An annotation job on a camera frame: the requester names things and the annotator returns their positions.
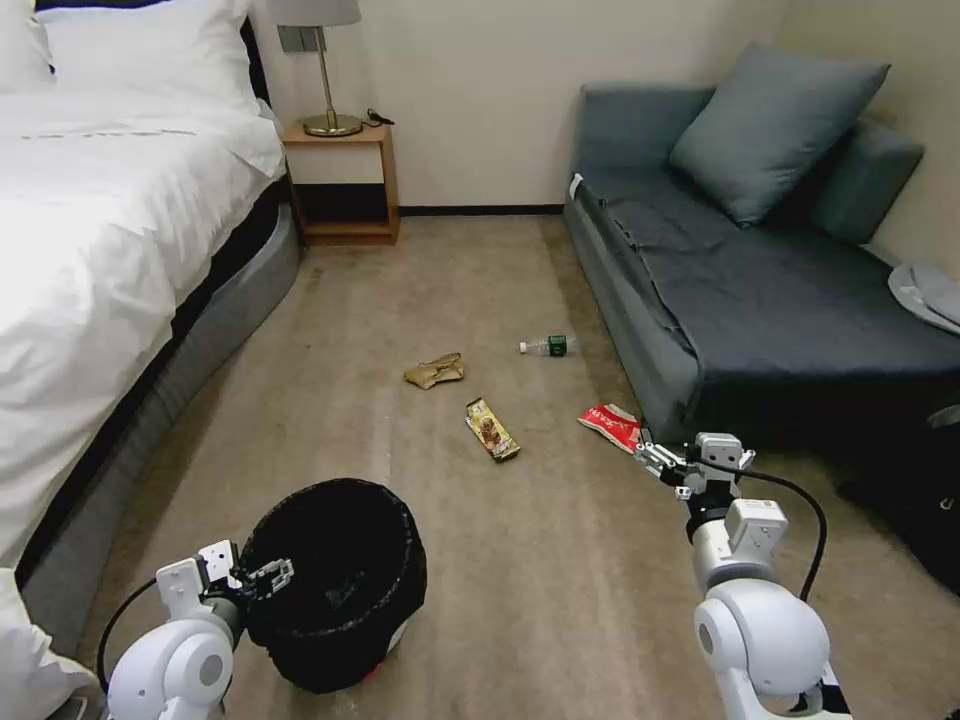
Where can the crumpled brown paper bag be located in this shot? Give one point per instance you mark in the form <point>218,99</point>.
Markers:
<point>435,371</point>

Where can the pale grey cloth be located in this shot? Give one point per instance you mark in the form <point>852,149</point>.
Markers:
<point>926,292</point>

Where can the black bag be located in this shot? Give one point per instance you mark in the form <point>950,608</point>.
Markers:
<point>907,517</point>

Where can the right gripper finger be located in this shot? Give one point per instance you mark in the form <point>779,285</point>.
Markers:
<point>664,461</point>
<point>746,459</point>

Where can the large blue-grey cushion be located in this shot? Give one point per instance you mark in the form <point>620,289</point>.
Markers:
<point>772,127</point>

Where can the wooden nightstand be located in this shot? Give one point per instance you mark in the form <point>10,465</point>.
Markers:
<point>386,180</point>

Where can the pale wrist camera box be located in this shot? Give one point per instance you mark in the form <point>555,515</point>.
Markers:
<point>217,560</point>
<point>718,448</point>

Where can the grey and black bed base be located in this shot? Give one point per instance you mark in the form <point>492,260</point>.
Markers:
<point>225,330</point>

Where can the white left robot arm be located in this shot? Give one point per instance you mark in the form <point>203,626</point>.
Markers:
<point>172,660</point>

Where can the small white pillow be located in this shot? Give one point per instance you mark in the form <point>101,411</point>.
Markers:
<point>19,45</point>

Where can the trash bin with black liner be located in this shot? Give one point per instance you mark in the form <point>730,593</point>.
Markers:
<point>345,540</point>

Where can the blue-grey bolster cushion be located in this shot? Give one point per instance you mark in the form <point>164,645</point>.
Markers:
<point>862,187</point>

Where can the blue-grey sofa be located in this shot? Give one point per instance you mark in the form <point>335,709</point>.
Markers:
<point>787,315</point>

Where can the brown yellow snack wrapper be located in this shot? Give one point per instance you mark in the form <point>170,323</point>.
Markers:
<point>491,431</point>

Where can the brass table lamp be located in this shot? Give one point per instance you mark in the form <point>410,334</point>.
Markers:
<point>327,75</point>

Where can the large white pillow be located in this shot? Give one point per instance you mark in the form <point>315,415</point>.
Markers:
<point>150,52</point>

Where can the white duvet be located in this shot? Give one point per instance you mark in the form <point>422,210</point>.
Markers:
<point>97,247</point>

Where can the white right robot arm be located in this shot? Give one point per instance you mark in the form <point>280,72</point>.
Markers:
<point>757,637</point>

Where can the red white snack wrapper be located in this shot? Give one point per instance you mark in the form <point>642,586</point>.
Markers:
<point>611,427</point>

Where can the white sofa tag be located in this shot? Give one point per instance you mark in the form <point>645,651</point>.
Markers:
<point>576,186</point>

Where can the clear bottle green label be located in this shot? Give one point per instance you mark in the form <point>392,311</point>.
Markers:
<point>555,345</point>

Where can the dark grey rounded object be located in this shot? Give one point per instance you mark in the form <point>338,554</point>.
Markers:
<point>946,416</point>

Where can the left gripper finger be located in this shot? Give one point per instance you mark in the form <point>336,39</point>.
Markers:
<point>274,577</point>

